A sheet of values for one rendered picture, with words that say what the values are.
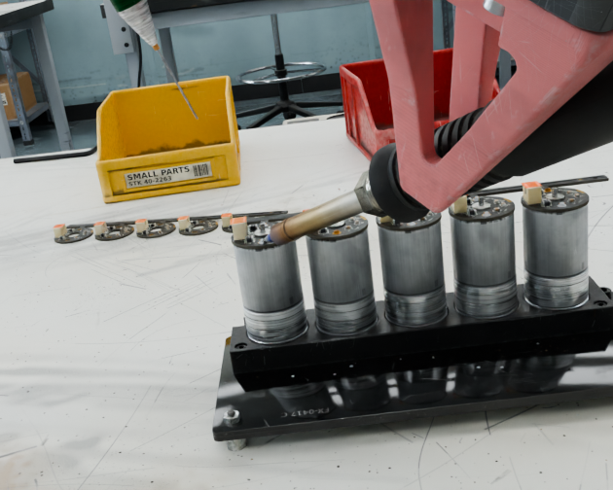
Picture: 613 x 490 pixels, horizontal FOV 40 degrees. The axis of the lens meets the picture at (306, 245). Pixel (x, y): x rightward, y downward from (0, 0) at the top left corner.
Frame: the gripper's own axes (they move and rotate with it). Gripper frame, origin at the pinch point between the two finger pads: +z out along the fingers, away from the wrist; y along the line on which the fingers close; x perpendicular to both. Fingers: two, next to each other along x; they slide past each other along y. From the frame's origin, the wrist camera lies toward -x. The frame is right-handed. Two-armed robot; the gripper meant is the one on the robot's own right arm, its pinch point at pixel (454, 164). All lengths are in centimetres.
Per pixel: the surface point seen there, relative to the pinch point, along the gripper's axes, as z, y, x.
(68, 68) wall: 239, -220, -343
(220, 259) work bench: 19.0, -7.5, -14.6
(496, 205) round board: 5.0, -6.9, -0.9
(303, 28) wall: 190, -312, -260
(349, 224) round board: 6.8, -2.9, -4.4
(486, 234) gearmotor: 5.4, -5.6, -0.3
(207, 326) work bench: 16.3, -1.7, -9.3
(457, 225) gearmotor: 5.7, -5.4, -1.4
